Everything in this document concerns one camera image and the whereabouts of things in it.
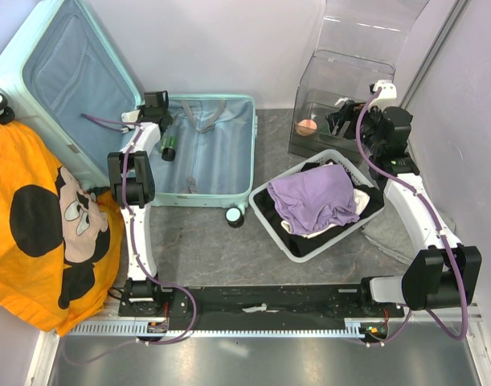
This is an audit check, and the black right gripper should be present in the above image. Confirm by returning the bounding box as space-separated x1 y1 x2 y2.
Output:
325 100 387 155

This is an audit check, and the green bottle black cap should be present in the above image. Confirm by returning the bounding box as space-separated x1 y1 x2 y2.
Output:
161 135 178 162

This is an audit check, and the clear smoky plastic container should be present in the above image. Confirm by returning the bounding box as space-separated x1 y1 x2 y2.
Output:
288 1 427 165

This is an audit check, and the light blue hard suitcase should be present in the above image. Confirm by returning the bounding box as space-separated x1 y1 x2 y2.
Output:
0 1 257 210

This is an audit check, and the purple garment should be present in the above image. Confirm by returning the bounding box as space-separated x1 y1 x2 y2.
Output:
267 164 361 236

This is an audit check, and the black garment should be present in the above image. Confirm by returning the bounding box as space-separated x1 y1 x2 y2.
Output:
252 161 384 258

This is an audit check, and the green round cosmetic case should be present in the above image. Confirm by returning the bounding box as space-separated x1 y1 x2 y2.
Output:
316 117 334 136

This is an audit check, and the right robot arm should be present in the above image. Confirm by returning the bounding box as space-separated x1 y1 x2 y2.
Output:
326 100 481 317

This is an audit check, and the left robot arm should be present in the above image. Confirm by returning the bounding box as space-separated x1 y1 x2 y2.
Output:
107 91 172 318

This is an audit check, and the grey folded cloth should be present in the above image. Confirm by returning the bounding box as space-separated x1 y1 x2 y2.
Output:
361 208 457 266

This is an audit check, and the orange cartoon mouse bag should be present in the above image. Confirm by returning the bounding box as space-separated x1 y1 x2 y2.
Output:
0 121 124 335

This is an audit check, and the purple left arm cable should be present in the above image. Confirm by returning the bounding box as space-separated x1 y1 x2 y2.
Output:
80 113 160 289

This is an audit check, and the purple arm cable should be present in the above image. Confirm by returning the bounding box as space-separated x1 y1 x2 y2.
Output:
80 113 160 289
355 86 471 341

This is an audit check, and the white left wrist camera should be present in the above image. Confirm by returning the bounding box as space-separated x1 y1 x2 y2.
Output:
121 109 140 122

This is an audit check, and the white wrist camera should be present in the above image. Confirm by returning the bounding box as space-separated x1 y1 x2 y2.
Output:
121 109 140 122
370 80 398 111

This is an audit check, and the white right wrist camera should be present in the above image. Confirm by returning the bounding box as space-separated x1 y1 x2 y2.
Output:
370 80 398 111

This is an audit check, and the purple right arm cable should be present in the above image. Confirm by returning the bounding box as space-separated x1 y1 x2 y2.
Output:
355 86 471 341

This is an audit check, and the aluminium frame post right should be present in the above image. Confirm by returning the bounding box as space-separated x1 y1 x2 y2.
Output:
395 0 470 109

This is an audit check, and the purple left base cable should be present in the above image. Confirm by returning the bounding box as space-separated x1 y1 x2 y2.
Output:
62 283 198 365

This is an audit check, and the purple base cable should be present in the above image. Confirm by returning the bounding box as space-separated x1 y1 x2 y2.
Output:
359 309 415 349
62 283 198 365

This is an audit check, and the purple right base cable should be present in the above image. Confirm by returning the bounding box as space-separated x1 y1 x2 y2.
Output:
359 309 415 349

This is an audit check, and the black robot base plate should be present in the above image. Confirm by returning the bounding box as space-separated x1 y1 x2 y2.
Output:
108 284 404 344

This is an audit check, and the white slotted cable duct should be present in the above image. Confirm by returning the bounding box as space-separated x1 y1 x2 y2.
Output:
69 320 367 339

